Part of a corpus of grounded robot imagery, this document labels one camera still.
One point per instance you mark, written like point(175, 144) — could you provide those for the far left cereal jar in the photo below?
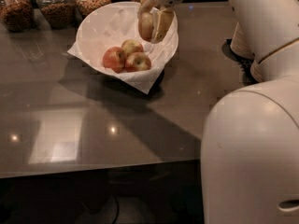
point(17, 15)

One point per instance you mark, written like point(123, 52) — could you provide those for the white bowl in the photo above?
point(99, 31)

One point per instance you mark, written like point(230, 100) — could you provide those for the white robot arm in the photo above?
point(250, 145)

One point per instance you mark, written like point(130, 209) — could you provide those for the front stack paper bowls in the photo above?
point(256, 72)

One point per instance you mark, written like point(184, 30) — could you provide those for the black rubber mat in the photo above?
point(244, 64)

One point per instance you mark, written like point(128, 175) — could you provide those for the large red-yellow apple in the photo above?
point(145, 26)

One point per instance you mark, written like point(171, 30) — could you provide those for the front red-yellow apple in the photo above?
point(137, 61)

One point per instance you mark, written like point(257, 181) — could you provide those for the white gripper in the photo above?
point(160, 18)

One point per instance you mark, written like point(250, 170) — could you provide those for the left red apple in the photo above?
point(114, 58)

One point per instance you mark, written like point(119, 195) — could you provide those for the back yellow-green apple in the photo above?
point(131, 46)

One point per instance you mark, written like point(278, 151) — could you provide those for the white paper liner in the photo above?
point(140, 78)

